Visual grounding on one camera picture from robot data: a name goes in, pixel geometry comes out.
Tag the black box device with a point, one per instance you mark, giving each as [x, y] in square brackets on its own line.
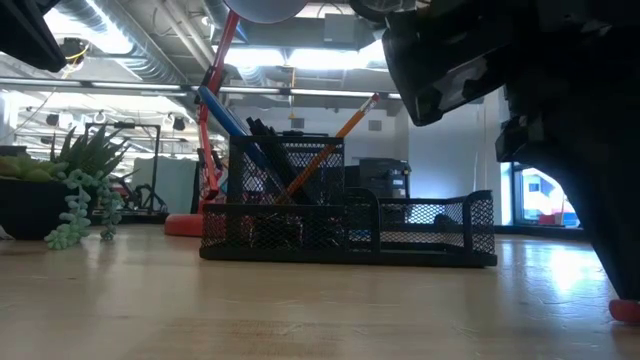
[380, 175]

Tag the red desk lamp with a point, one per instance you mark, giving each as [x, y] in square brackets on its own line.
[182, 226]

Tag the colourful patterned panel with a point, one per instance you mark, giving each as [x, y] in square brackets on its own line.
[220, 182]

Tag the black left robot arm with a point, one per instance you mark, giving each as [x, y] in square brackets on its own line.
[25, 25]

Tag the yellow pencil pink eraser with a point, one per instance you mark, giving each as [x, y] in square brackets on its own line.
[350, 125]
[626, 311]

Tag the pale teal partition panel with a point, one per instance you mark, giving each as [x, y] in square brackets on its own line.
[172, 185]

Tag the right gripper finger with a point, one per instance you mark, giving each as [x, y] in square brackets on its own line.
[610, 225]

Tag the long ceiling light tube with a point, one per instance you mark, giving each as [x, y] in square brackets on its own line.
[125, 85]

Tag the black metal stand frame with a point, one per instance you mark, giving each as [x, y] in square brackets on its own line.
[156, 170]

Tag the potted succulent plant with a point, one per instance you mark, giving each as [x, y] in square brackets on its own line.
[30, 210]

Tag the black mesh desk organizer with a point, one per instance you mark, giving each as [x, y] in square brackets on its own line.
[350, 250]

